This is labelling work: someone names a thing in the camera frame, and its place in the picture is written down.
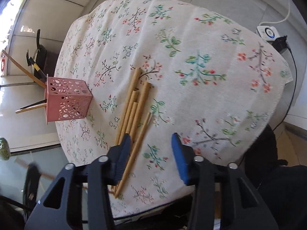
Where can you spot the black wok with lid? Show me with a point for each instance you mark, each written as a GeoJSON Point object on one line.
{"type": "Point", "coordinates": [39, 62]}

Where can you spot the white power strip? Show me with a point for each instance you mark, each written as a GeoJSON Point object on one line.
{"type": "Point", "coordinates": [268, 33]}

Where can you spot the bag of green vegetables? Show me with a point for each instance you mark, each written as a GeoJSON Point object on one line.
{"type": "Point", "coordinates": [4, 149]}

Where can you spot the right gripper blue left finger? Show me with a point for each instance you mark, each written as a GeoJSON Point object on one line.
{"type": "Point", "coordinates": [119, 155]}

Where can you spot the floral tablecloth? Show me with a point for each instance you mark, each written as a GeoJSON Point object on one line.
{"type": "Point", "coordinates": [213, 82]}

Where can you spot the black power adapter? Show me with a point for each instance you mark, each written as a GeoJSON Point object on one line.
{"type": "Point", "coordinates": [280, 44]}

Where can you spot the dark brown stool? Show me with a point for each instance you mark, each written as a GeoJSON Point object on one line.
{"type": "Point", "coordinates": [50, 63]}

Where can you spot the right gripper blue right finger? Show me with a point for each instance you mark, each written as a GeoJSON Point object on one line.
{"type": "Point", "coordinates": [184, 157]}

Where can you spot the pink perforated utensil holder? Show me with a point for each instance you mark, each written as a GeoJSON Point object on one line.
{"type": "Point", "coordinates": [66, 99]}

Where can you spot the black chopstick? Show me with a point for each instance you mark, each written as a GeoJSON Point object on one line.
{"type": "Point", "coordinates": [33, 104]}

